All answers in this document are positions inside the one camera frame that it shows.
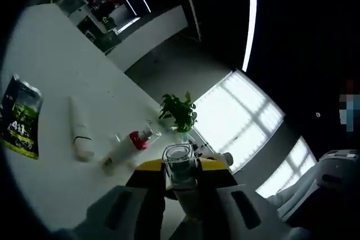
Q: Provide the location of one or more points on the potted green plant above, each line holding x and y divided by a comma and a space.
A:
180, 110

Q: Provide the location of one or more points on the white red-banded skincare bottle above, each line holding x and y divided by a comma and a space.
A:
180, 167

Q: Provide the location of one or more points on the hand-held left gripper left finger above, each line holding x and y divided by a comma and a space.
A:
143, 203

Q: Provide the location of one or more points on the large bright window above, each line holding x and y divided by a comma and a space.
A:
239, 116
289, 167

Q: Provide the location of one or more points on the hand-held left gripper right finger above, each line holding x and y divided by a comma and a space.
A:
213, 203

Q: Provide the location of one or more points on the long ceiling light strip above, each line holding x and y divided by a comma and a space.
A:
251, 12

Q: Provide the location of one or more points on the white chest-worn device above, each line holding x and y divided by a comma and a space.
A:
337, 167

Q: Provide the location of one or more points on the person's white coat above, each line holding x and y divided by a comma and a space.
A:
295, 192

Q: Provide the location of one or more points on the white skincare tube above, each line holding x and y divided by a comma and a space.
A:
80, 122

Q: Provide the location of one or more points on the green black skincare sachet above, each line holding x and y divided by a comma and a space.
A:
22, 122

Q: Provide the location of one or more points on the red-collared clear-capped skincare bottle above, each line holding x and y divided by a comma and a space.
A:
123, 148

